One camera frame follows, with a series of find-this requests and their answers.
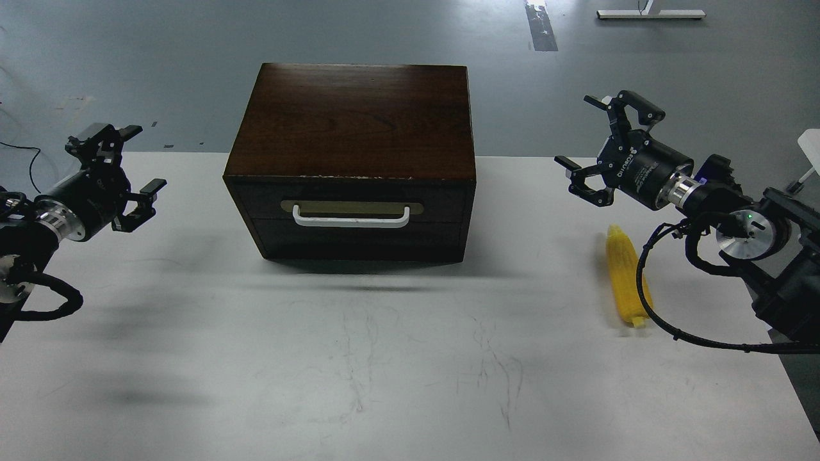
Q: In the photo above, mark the yellow corn cob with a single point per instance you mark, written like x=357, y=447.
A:
x=622, y=267

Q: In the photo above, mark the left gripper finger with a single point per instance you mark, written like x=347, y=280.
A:
x=99, y=147
x=143, y=211

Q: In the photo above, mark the white metal stand base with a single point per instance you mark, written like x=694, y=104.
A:
x=652, y=10

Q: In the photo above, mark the wooden drawer with white handle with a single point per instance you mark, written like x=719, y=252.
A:
x=375, y=209

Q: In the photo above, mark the dark wooden drawer cabinet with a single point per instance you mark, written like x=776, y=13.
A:
x=356, y=127

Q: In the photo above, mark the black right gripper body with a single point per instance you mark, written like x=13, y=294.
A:
x=643, y=169

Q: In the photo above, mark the black floor tape strip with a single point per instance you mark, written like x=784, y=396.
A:
x=542, y=34

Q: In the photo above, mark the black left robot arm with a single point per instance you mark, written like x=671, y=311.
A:
x=28, y=292

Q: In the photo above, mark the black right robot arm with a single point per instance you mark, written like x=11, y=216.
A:
x=771, y=243

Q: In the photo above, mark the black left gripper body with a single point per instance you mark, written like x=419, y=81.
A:
x=82, y=204

